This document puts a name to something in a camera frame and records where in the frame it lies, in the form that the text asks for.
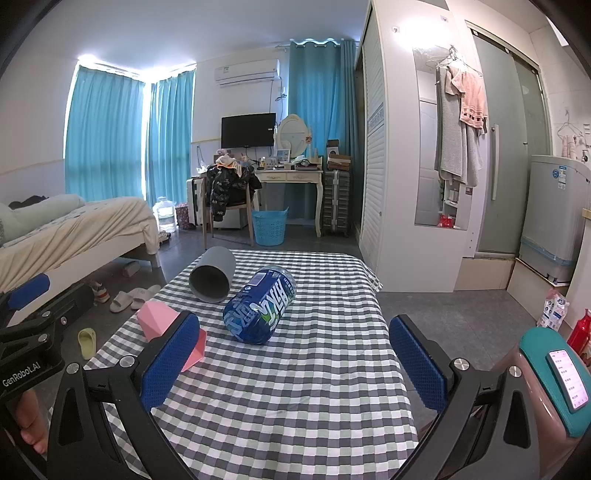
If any white washing machine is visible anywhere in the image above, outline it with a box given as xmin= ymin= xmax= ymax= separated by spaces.
xmin=517 ymin=154 xmax=591 ymax=283

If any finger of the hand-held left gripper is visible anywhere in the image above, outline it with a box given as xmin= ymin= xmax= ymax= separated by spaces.
xmin=0 ymin=273 xmax=95 ymax=330

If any pink plastic stool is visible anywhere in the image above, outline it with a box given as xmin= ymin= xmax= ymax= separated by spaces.
xmin=480 ymin=346 xmax=588 ymax=480

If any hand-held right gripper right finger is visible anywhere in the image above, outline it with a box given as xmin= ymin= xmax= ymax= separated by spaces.
xmin=389 ymin=315 xmax=573 ymax=480

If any black puffer jacket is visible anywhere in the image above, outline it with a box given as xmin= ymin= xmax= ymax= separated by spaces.
xmin=206 ymin=164 xmax=262 ymax=222

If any grey cup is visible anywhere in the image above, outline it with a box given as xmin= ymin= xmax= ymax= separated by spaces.
xmin=188 ymin=246 xmax=237 ymax=304

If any wide teal curtain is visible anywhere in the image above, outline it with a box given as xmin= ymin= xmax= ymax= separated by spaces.
xmin=65 ymin=65 xmax=147 ymax=204

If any grey towel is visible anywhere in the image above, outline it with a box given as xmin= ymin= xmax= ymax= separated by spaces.
xmin=435 ymin=65 xmax=484 ymax=188

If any white wardrobe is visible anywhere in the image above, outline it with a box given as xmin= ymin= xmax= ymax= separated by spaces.
xmin=355 ymin=0 xmax=477 ymax=294

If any yellow green slipper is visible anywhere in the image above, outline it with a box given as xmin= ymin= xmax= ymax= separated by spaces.
xmin=78 ymin=328 xmax=97 ymax=360

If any checked tablecloth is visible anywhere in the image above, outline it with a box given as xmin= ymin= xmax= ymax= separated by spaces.
xmin=81 ymin=249 xmax=420 ymax=480

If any cream dressing table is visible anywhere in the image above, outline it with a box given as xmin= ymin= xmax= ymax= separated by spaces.
xmin=254 ymin=167 xmax=324 ymax=238

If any frosted glass door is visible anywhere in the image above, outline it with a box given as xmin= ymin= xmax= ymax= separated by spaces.
xmin=465 ymin=21 xmax=553 ymax=257

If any bed with beige sheet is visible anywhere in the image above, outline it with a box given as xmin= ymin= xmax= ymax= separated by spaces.
xmin=0 ymin=194 xmax=162 ymax=326

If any clear water jug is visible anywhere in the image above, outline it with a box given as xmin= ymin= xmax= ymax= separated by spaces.
xmin=152 ymin=196 xmax=178 ymax=234

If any wire clothes hanger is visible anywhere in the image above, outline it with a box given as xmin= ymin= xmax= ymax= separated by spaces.
xmin=556 ymin=111 xmax=590 ymax=140

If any oval vanity mirror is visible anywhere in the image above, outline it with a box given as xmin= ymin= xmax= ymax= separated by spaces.
xmin=277 ymin=114 xmax=309 ymax=158

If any pink towel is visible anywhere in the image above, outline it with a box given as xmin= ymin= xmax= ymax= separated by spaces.
xmin=445 ymin=65 xmax=489 ymax=134

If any white slipper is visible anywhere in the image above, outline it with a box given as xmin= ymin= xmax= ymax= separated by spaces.
xmin=109 ymin=291 xmax=136 ymax=313
xmin=130 ymin=285 xmax=162 ymax=310

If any smartphone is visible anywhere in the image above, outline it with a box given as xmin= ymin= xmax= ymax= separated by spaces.
xmin=546 ymin=348 xmax=591 ymax=413

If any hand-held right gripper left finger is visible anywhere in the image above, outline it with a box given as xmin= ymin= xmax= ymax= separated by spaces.
xmin=46 ymin=310 xmax=206 ymax=480

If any narrow teal curtain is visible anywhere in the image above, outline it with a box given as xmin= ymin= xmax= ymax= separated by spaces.
xmin=147 ymin=71 xmax=196 ymax=204

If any black television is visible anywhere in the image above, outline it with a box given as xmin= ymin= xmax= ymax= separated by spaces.
xmin=221 ymin=113 xmax=277 ymax=148

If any white air conditioner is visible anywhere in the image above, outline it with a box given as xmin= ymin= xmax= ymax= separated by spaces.
xmin=213 ymin=58 xmax=281 ymax=87

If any tall teal curtain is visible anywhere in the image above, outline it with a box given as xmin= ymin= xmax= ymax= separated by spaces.
xmin=288 ymin=41 xmax=359 ymax=223

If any blue laundry basket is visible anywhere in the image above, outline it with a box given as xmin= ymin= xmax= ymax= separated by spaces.
xmin=252 ymin=208 xmax=290 ymax=247

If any white suitcase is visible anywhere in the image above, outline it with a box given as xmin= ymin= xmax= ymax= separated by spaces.
xmin=186 ymin=176 xmax=206 ymax=227

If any grey striped suitcase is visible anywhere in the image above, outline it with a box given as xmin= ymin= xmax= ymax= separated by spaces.
xmin=322 ymin=170 xmax=352 ymax=238

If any red bottle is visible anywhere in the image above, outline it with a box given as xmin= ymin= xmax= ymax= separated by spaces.
xmin=567 ymin=309 xmax=591 ymax=357

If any pale green pillow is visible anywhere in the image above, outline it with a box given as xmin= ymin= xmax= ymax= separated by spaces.
xmin=0 ymin=194 xmax=86 ymax=243

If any person's left hand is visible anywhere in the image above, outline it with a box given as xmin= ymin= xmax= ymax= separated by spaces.
xmin=7 ymin=390 xmax=51 ymax=459

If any stack of cardboard boxes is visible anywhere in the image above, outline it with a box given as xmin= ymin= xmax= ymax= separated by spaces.
xmin=326 ymin=140 xmax=352 ymax=171

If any pink faceted cup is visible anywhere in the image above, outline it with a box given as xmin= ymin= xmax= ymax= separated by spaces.
xmin=137 ymin=299 xmax=208 ymax=373

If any teal phone holder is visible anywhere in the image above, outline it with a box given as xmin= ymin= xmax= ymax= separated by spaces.
xmin=517 ymin=327 xmax=591 ymax=439

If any white printed packet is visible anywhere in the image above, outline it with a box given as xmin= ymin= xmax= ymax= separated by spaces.
xmin=538 ymin=290 xmax=571 ymax=331

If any wooden chair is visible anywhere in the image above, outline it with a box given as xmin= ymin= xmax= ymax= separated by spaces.
xmin=201 ymin=174 xmax=256 ymax=247

